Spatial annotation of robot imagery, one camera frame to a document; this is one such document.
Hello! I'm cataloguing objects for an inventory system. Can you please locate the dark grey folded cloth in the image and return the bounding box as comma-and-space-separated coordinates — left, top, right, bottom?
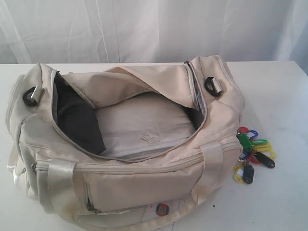
52, 73, 106, 155

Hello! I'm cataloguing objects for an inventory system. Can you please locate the colourful key tag bunch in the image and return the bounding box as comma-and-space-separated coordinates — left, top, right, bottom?
233, 127, 277, 184

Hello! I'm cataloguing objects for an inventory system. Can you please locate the cream white duffel bag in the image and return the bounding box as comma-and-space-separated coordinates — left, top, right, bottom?
6, 55, 245, 231

